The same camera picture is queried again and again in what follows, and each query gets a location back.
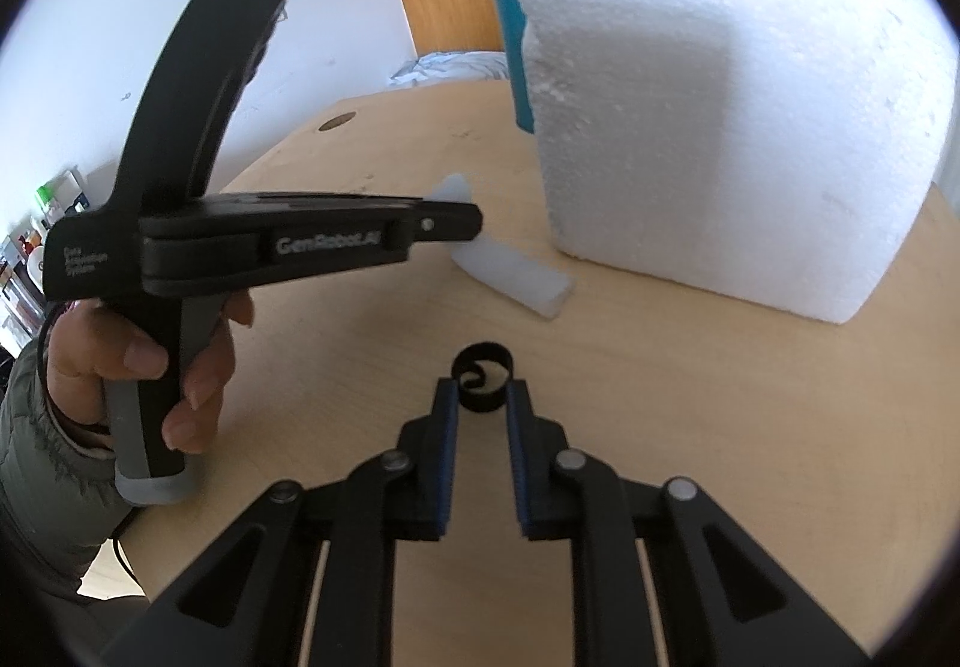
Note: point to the grey jacket left forearm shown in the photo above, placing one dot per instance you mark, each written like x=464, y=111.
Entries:
x=59, y=501

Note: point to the white styrofoam box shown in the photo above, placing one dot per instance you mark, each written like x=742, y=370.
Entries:
x=775, y=151

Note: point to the teal cylindrical tin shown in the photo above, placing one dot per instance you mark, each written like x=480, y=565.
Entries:
x=512, y=23

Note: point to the light blue bedding bundle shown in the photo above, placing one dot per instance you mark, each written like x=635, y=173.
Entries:
x=450, y=67

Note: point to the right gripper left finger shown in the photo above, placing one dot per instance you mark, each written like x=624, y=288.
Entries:
x=306, y=575

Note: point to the cluttered shelf with bottles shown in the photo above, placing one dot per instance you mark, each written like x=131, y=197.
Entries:
x=24, y=305

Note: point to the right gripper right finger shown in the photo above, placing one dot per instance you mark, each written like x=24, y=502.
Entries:
x=661, y=574

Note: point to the person's left hand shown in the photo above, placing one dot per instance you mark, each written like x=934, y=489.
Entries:
x=142, y=366

